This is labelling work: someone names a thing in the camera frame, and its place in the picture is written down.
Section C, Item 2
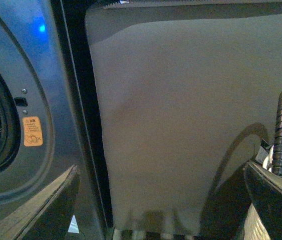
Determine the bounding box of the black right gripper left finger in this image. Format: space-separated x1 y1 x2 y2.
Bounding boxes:
0 165 80 240

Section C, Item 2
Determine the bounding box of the orange warning sticker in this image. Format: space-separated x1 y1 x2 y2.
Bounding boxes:
22 116 43 147

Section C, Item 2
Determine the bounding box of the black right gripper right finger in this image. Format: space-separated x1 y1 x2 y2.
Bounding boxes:
244 161 282 240

